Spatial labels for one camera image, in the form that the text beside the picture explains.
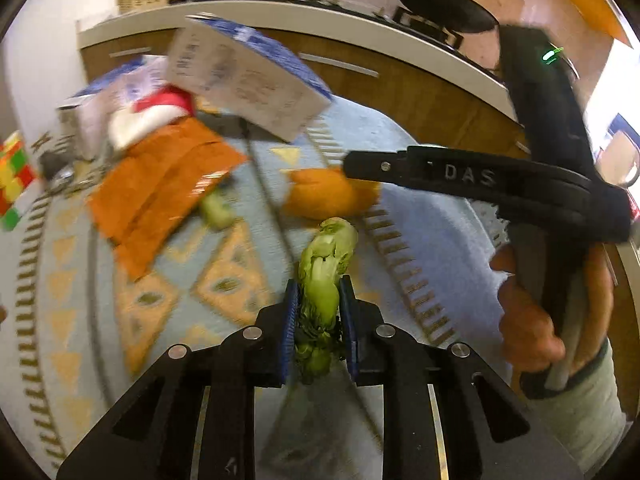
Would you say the green vegetable scrap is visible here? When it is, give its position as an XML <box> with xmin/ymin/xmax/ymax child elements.
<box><xmin>295</xmin><ymin>217</ymin><xmax>358</xmax><ymax>385</ymax></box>

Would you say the orange peel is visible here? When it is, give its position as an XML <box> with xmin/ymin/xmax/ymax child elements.
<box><xmin>282</xmin><ymin>168</ymin><xmax>381</xmax><ymax>221</ymax></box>

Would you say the orange snack wrapper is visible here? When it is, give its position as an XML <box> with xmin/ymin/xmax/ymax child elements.
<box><xmin>88</xmin><ymin>117</ymin><xmax>246</xmax><ymax>281</ymax></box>

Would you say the crushed blue milk carton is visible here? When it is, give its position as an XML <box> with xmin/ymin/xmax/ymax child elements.
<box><xmin>56</xmin><ymin>54</ymin><xmax>167</xmax><ymax>160</ymax></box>

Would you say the blue white milk carton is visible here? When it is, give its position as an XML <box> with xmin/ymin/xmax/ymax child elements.
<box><xmin>166</xmin><ymin>13</ymin><xmax>333</xmax><ymax>143</ymax></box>

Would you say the grey sleeve forearm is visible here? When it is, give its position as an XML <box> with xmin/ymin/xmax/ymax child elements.
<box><xmin>521</xmin><ymin>340</ymin><xmax>630</xmax><ymax>479</ymax></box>

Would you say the person's right hand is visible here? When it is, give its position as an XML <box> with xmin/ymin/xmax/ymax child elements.
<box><xmin>488</xmin><ymin>242</ymin><xmax>615</xmax><ymax>376</ymax></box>

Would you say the wooden cutting board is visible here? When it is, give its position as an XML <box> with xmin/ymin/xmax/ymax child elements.
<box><xmin>459</xmin><ymin>0</ymin><xmax>524</xmax><ymax>72</ymax></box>

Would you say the small green vegetable piece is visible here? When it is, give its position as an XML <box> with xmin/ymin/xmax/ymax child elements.
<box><xmin>200</xmin><ymin>188</ymin><xmax>236</xmax><ymax>231</ymax></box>

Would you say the black frying pan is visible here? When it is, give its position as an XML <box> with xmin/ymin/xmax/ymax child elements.
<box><xmin>399</xmin><ymin>0</ymin><xmax>499</xmax><ymax>34</ymax></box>

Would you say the black car key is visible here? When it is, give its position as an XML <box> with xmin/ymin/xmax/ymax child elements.
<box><xmin>39</xmin><ymin>151</ymin><xmax>75</xmax><ymax>194</ymax></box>

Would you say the rubik's cube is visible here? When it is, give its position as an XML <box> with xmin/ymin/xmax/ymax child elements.
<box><xmin>0</xmin><ymin>131</ymin><xmax>42</xmax><ymax>232</ymax></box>

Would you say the black gas stove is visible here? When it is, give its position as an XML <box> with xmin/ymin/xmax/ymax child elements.
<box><xmin>199</xmin><ymin>0</ymin><xmax>467</xmax><ymax>51</ymax></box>

